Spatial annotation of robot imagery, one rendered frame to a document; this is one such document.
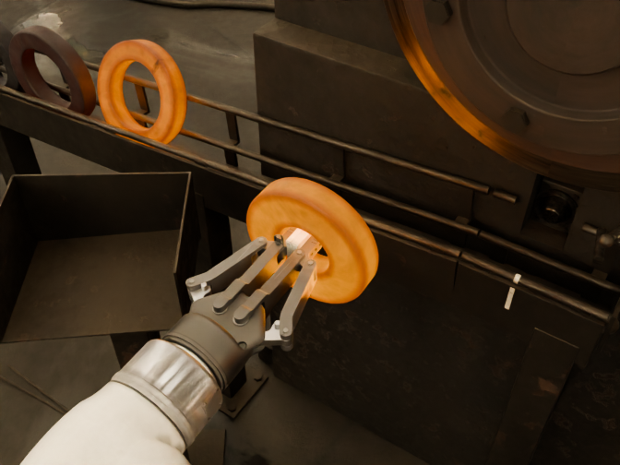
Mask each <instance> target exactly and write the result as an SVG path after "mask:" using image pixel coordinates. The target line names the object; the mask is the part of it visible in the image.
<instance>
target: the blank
mask: <svg viewBox="0 0 620 465"><path fill-rule="evenodd" d="M246 225H247V230H248V233H249V236H250V239H251V241H254V240H255V239H256V238H257V237H260V236H263V237H266V238H267V241H274V235H275V234H281V235H284V234H285V233H286V232H287V230H288V229H289V228H290V227H294V228H298V229H301V230H303V231H305V232H307V233H309V234H310V235H312V236H313V237H314V238H315V239H317V240H318V242H319V243H320V244H321V245H322V246H323V248H324V249H325V251H326V253H327V255H328V256H322V255H320V254H318V253H316V255H315V256H314V257H313V258H312V259H314V260H315V262H316V277H317V279H316V283H315V286H314V288H313V290H312V291H311V293H310V296H309V297H310V298H313V299H315V300H318V301H320V302H324V303H330V304H343V303H348V302H349V301H352V300H354V299H355V298H357V297H358V296H359V295H360V294H361V293H362V292H363V291H364V289H365V288H366V286H367V285H368V284H369V282H370V281H371V280H372V278H373V277H374V276H375V274H376V271H377V267H378V250H377V246H376V241H375V238H374V236H373V235H372V233H371V231H370V229H369V227H368V226H367V224H366V223H365V221H364V220H363V218H362V217H361V216H360V214H359V213H358V212H357V211H356V210H355V209H354V208H353V207H352V206H351V205H350V204H349V203H348V202H347V201H346V200H344V199H343V198H342V197H340V196H339V195H338V194H336V193H335V192H333V191H332V190H330V189H328V188H327V187H325V186H323V185H321V184H318V183H316V182H313V181H310V180H307V179H304V178H298V177H286V178H281V179H278V180H276V181H273V182H272V183H270V184H269V185H268V186H267V187H266V188H265V189H264V190H263V191H262V192H261V193H260V194H259V195H258V196H257V197H256V198H255V199H254V200H253V201H252V202H251V204H250V206H249V208H248V211H247V215H246Z"/></svg>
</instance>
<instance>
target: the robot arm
mask: <svg viewBox="0 0 620 465"><path fill-rule="evenodd" d="M321 247H322V245H321V244H320V243H319V242H318V240H317V239H315V238H314V237H313V236H312V235H310V234H309V233H307V232H305V231H303V230H301V229H298V228H294V227H290V228H289V229H288V230H287V232H286V233H285V234H284V235H281V234H275V235H274V241H267V238H266V237H263V236H260V237H257V238H256V239H255V240H254V241H252V242H251V243H249V244H247V245H246V246H244V247H243V248H241V249H240V250H239V251H237V252H236V253H234V254H233V255H231V256H229V257H228V258H226V259H225V260H223V261H222V262H220V264H218V265H217V266H215V267H214V268H212V269H210V270H209V271H207V272H206V273H203V274H200V275H197V276H195V277H192V278H189V279H187V280H186V287H187V290H188V294H189V298H190V300H191V301H193V303H192V304H191V307H190V311H189V313H188V314H186V315H184V316H182V317H181V318H180V320H179V321H178V322H177V323H176V324H175V325H174V326H173V327H172V328H171V329H170V330H169V331H168V332H167V333H166V334H165V335H164V336H163V338H162V340H150V341H148V342H147V343H146V344H145V345H144V346H143V347H142V348H141V350H140V351H139V352H138V353H137V354H136V355H135V356H134V357H133V358H132V359H131V360H130V361H129V362H128V363H127V364H126V365H125V366H124V367H123V368H122V369H121V370H120V371H119V372H117V373H116V374H115V375H114V376H113V377H112V380H111V381H110V382H109V383H108V384H106V385H105V386H104V387H103V388H102V389H101V390H99V391H98V392H97V393H95V394H94V395H92V396H91V397H89V398H87V399H85V400H83V401H81V402H80V403H79V404H78V405H76V406H75V407H74V408H73V409H72V410H71V411H69V412H68V413H67V414H66V415H65V416H63V417H62V418H61V419H60V420H59V421H58V422H57V423H56V424H55V425H54V426H53V427H52V428H51V429H50V430H49V431H48V432H47V433H46V434H45V436H44V437H43V438H42V439H41V440H40V441H39V442H38V444H37V445H36V446H35V447H34V448H33V449H32V451H31V452H30V453H29V454H28V456H27V457H26V458H24V460H23V461H22V462H21V464H20V465H191V464H190V463H189V461H188V460H187V459H186V457H185V456H184V455H183V453H184V452H185V450H186V449H187V448H188V447H190V446H191V445H192V443H193V442H194V441H195V438H196V437H197V435H198V434H199V433H200V432H201V430H202V429H203V428H204V427H205V425H206V424H207V423H208V422H209V420H210V419H211V418H212V417H213V415H214V414H215V413H216V412H217V411H218V409H219V408H220V407H221V404H222V395H221V392H223V391H224V390H225V388H227V387H228V386H229V385H230V383H231V382H232V381H233V380H234V378H235V377H236V376H237V375H238V374H239V372H240V371H241V370H242V369H243V367H244V365H245V364H246V362H247V361H248V359H249V358H250V357H251V356H253V355H254V354H256V353H258V352H261V351H262V350H263V349H264V348H265V346H275V345H280V346H281V348H282V349H283V350H284V351H290V350H291V349H292V347H293V331H294V329H295V327H296V325H297V323H298V320H299V318H300V316H301V314H302V312H303V310H304V307H305V305H306V302H307V300H308V298H309V296H310V293H311V291H312V290H313V288H314V286H315V283H316V279H317V277H316V262H315V260H314V259H312V258H313V257H314V256H315V255H316V253H317V252H318V251H319V250H320V249H321ZM286 256H287V259H286ZM285 259H286V261H285ZM284 261H285V262H284ZM283 262H284V263H283ZM282 263H283V264H282ZM281 264H282V265H281ZM280 265H281V266H280ZM276 270H277V271H276ZM275 271H276V272H275ZM274 272H275V273H274ZM273 273H274V274H273ZM272 274H273V275H272ZM271 275H272V276H271ZM240 277H241V278H240ZM239 278H240V279H239ZM269 278H270V279H269ZM268 279H269V280H268ZM267 280H268V281H267ZM266 281H267V282H266ZM265 282H266V283H265ZM264 283H265V284H264ZM230 284H231V285H230ZM293 284H294V285H293ZM228 285H230V286H229V287H228V288H227V289H226V290H225V291H224V292H220V291H221V290H223V289H224V288H226V287H227V286H228ZM292 285H293V288H292V291H291V293H290V295H289V297H288V299H287V301H286V303H285V305H284V306H283V309H282V311H281V313H280V321H279V320H276V321H275V322H274V324H273V325H272V327H271V329H270V330H269V331H266V319H267V318H268V316H269V314H270V311H271V309H272V308H273V307H274V306H275V304H276V303H277V302H278V301H279V300H280V298H281V297H282V296H283V295H284V294H285V293H286V292H287V291H288V290H289V289H290V288H291V287H292ZM261 287H262V288H261ZM260 288H261V289H260ZM259 289H260V290H259Z"/></svg>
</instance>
